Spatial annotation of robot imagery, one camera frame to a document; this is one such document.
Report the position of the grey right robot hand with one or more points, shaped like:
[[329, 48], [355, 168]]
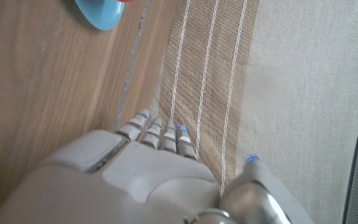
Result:
[[154, 174]]

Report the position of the red apple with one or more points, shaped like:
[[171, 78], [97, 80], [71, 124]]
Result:
[[125, 1]]

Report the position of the beige striped backdrop cloth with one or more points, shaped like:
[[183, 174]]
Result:
[[291, 77]]

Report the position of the light blue plate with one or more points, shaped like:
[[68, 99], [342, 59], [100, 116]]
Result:
[[102, 14]]

